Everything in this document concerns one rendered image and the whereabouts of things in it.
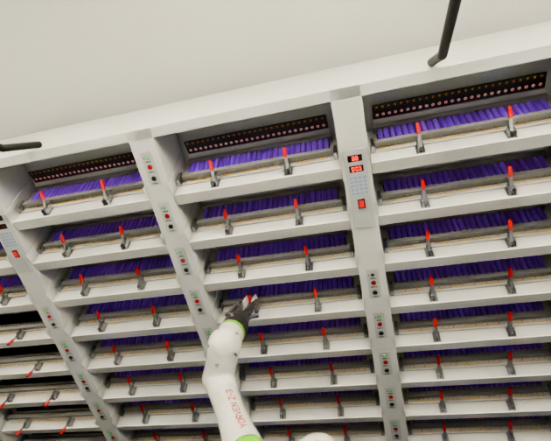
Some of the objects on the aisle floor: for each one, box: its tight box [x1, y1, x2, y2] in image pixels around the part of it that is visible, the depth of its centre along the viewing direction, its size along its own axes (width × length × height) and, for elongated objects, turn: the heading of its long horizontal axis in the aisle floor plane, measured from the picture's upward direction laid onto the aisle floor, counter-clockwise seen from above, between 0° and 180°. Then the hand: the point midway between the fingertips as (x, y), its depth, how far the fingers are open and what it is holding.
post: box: [0, 164, 131, 441], centre depth 203 cm, size 20×9×176 cm, turn 18°
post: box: [329, 85, 408, 441], centre depth 172 cm, size 20×9×176 cm, turn 18°
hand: (250, 300), depth 172 cm, fingers open, 3 cm apart
